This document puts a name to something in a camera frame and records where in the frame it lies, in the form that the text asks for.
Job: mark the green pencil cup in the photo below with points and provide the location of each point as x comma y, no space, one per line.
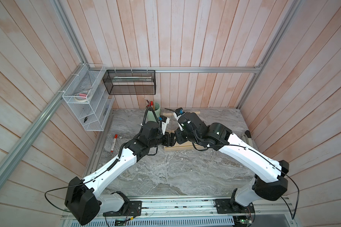
150,115

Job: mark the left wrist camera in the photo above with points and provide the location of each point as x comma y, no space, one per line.
164,121

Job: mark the tape roll on shelf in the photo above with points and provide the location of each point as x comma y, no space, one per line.
82,97

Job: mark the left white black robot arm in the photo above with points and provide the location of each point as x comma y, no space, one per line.
83,197

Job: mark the black mesh wall basket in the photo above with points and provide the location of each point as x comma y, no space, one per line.
130,82

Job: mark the white wire wall shelf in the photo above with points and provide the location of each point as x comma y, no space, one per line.
92,115

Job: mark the red marker pen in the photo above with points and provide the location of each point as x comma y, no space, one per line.
113,143

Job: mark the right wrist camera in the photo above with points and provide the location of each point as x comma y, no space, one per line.
177,114

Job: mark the pencils in cup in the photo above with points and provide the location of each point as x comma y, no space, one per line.
149,103

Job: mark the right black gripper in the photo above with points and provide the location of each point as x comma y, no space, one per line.
178,134

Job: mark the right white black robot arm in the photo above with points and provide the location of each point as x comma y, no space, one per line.
271,177

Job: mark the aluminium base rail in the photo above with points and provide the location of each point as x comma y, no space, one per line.
199,211

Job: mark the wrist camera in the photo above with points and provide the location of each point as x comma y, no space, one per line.
177,114
164,121

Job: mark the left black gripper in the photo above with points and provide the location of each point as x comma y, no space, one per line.
172,142

